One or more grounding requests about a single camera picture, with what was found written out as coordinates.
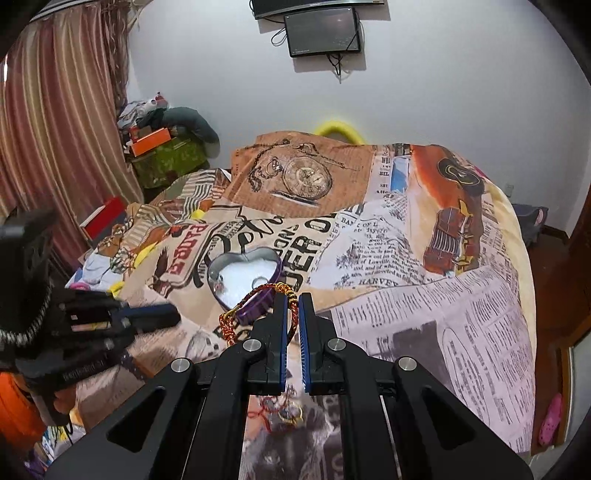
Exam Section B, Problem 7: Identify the striped brown curtain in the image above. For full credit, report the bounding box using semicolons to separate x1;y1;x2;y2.
0;0;146;273

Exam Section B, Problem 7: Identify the red gold braided bracelet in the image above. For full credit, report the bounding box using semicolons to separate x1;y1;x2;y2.
218;282;301;344

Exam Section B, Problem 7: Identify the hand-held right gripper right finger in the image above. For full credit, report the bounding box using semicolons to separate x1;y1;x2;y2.
298;292;534;480

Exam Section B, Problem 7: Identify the red box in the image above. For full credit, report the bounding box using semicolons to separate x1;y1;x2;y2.
79;196;126;243

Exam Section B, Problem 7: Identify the dark beaded bracelet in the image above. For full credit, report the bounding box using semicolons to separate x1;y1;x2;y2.
121;350;154;382

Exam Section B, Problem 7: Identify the dark bag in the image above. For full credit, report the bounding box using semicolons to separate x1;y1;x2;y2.
513;203;549;245

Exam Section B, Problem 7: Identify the small black wall monitor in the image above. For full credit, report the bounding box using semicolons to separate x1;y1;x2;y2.
283;7;362;58

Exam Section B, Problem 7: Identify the heart-shaped purple tin box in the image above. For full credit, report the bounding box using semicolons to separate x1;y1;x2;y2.
206;247;284;324

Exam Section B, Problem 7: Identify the wooden door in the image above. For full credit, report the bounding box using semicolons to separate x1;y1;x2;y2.
554;217;591;370

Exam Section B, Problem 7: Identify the orange box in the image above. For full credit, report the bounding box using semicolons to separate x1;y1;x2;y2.
129;128;172;157

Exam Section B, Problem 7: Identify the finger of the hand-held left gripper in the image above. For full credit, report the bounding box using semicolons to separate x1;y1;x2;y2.
111;302;182;332

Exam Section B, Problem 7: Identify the dark green cushion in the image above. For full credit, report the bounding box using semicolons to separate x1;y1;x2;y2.
159;106;221;144

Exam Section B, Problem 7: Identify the orange cloth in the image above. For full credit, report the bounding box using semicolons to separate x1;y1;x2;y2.
0;371;48;452

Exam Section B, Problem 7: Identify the black monitor cable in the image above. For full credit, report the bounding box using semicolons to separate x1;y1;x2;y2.
270;27;345;85

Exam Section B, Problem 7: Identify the green camouflage box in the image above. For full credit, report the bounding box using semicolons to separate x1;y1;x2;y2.
130;137;207;189

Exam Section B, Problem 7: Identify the pink slipper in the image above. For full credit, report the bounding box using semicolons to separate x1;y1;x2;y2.
538;392;564;446

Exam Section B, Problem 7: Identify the printed blanket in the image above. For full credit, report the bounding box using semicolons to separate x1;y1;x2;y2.
65;130;539;480

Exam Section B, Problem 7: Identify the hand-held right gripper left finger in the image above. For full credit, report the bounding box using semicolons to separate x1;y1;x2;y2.
44;292;289;480

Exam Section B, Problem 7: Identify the red string gold ring jewelry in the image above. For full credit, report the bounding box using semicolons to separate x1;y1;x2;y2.
248;388;306;428

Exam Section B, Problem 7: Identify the yellow ring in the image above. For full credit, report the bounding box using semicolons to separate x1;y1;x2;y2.
314;120;365;145

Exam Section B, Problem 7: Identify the large black wall screen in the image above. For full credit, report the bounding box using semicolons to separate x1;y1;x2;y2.
250;0;386;20

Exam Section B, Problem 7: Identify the pile of clothes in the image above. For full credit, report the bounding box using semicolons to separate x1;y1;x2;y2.
116;91;170;130

